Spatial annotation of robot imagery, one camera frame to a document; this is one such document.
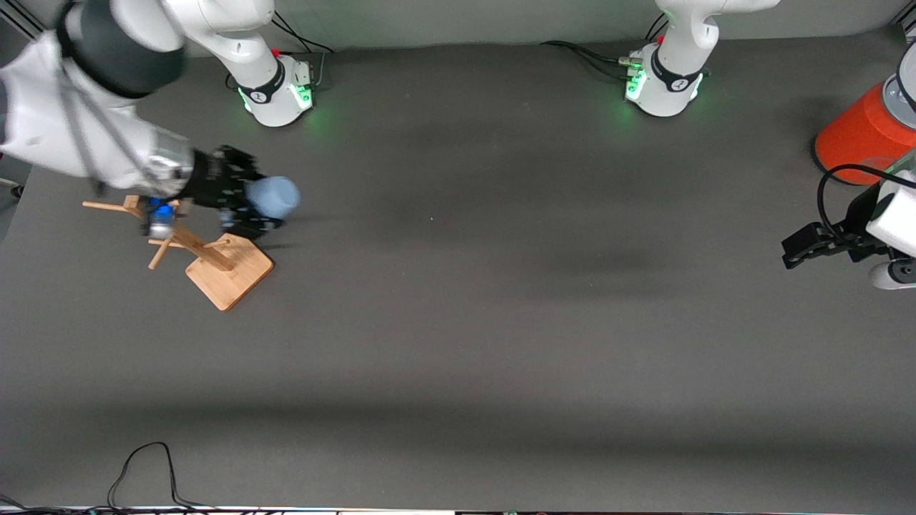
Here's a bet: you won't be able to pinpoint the black left base cables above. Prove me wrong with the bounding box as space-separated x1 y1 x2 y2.
540 13 670 81

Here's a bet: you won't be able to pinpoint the black cable loop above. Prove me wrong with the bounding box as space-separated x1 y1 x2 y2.
0 441 215 514

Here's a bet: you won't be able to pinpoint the orange cylindrical can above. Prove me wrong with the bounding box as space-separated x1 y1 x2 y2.
814 82 916 186

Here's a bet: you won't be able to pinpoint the black right base cables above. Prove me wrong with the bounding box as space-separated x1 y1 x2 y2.
271 10 336 91

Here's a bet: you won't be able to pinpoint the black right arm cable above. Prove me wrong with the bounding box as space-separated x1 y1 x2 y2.
57 72 155 197

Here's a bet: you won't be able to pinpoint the light blue cup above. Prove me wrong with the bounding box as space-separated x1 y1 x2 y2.
243 175 302 221

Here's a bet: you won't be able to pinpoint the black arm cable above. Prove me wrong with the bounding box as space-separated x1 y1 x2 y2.
817 165 916 245
57 72 155 197

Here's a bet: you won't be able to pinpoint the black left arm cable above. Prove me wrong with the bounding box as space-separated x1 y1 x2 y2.
817 165 916 245

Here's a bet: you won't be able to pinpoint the black base cables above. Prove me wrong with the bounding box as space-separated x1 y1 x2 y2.
271 10 336 91
540 13 670 81

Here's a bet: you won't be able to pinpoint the wooden mug tree rack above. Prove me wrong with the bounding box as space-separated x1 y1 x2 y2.
82 195 276 312

